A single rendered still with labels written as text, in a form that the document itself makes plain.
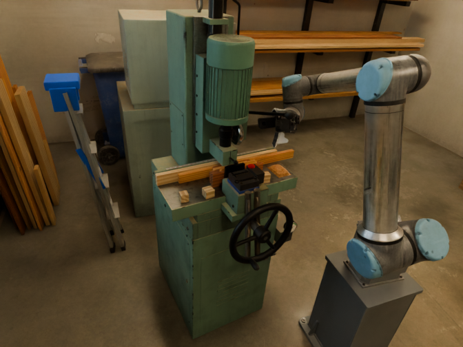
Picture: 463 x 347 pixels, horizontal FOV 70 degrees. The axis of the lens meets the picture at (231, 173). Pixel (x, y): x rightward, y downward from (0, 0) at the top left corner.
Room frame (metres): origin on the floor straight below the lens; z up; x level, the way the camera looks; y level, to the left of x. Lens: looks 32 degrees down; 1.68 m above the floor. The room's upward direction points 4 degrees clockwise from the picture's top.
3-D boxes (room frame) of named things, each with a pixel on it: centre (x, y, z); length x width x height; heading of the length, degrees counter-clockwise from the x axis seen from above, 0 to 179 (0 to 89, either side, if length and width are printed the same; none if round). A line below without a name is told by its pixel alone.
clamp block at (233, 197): (1.10, -0.06, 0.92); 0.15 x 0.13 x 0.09; 120
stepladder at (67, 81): (1.68, 0.85, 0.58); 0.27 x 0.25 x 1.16; 113
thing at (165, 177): (1.28, 0.05, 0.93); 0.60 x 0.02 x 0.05; 120
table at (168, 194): (1.17, -0.02, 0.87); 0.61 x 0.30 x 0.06; 120
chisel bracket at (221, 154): (1.28, 0.04, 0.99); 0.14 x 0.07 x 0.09; 30
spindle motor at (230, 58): (1.26, 0.04, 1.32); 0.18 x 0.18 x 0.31
